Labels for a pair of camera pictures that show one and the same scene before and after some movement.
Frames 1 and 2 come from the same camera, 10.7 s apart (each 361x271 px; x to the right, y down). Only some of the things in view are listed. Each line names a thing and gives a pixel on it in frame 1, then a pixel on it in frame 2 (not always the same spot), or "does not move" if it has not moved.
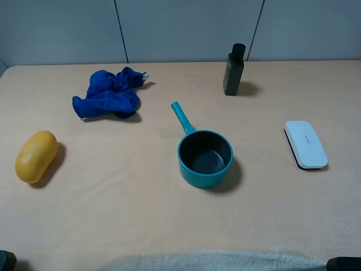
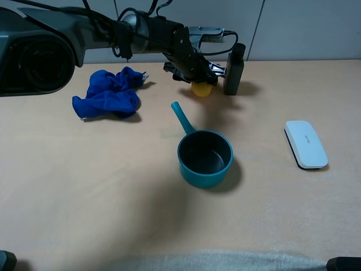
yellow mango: (35, 156) → (202, 89)
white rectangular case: (305, 145) does not move
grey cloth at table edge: (269, 259) does not move
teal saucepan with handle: (203, 156) does not move
